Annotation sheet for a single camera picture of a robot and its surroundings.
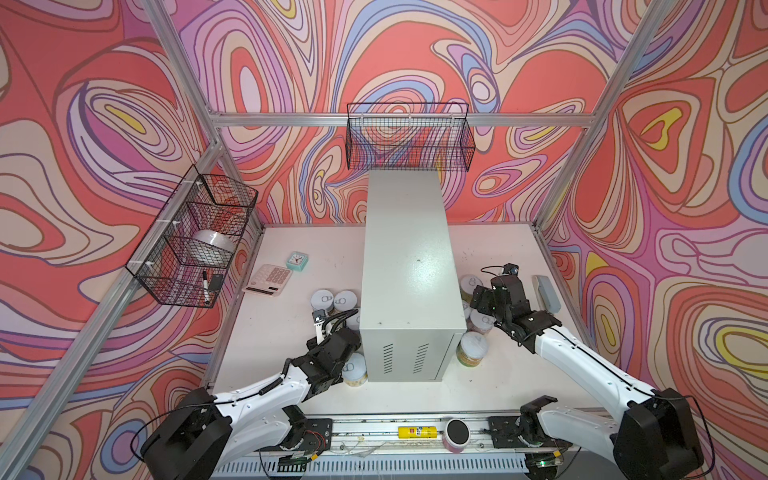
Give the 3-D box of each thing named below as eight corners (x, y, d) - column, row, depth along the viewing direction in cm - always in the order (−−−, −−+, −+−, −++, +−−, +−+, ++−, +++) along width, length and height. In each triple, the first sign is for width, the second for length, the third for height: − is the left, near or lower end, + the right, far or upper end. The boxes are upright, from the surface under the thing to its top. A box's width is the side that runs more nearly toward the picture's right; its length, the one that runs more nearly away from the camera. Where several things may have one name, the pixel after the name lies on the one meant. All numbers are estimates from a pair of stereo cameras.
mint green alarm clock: (286, 269, 108) (284, 265, 106) (293, 255, 112) (292, 251, 111) (302, 272, 107) (300, 268, 105) (309, 258, 111) (308, 254, 110)
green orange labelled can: (457, 367, 86) (462, 357, 79) (453, 342, 90) (458, 331, 84) (483, 367, 85) (491, 357, 79) (478, 342, 90) (485, 331, 84)
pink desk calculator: (245, 292, 102) (243, 289, 100) (262, 266, 109) (260, 262, 107) (279, 299, 100) (277, 296, 98) (293, 272, 107) (291, 268, 105)
